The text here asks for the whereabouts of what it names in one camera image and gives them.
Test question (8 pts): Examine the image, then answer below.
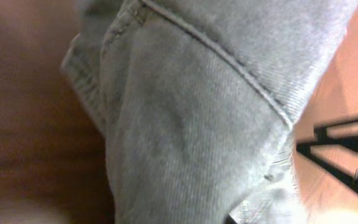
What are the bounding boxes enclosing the grey shorts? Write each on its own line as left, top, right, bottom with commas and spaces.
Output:
62, 0, 358, 224

